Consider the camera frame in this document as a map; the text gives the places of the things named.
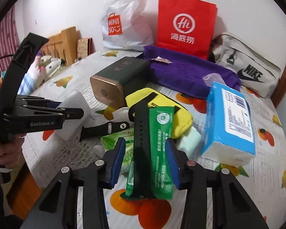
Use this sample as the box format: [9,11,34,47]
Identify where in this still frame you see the white Miniso plastic bag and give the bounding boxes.
[102,0,154,51]

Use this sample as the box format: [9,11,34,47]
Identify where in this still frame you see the patterned picture frame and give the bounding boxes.
[77,38,92,60]

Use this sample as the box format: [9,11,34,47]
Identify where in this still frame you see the gold green tin box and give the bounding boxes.
[90,57,150,109]

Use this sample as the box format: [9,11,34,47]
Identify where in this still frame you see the fruit print tablecloth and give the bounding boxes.
[21,48,286,229]

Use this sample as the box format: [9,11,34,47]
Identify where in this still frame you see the black watch strap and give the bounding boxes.
[79,120,131,142]
[128,91,182,199]

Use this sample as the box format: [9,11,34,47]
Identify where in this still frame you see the grey Nike waist bag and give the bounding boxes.
[211,33,281,97]

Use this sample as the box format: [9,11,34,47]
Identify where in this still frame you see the wooden chair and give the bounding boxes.
[41,26,79,66]

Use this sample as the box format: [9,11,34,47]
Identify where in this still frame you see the purple towel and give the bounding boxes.
[143,46,241,100]

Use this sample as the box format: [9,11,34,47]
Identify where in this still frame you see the clear plastic wrapper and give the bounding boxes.
[202,73,226,87]

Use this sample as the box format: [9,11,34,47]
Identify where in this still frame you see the left hand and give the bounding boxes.
[0,134,26,169]

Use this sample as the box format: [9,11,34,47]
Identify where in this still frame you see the white foam block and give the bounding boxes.
[55,92,91,141]

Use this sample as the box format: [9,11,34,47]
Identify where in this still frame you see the yellow Adidas pouch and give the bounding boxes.
[125,87,193,139]

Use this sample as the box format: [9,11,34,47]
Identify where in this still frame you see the blue tissue pack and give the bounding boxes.
[201,82,255,167]

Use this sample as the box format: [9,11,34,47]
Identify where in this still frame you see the red paper Haidilao bag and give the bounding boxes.
[157,0,218,60]

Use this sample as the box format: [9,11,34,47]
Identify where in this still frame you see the light green wet wipes pack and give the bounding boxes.
[100,127,135,174]

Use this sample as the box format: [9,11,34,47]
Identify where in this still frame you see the spotted white plush toy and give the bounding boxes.
[39,55,65,82]

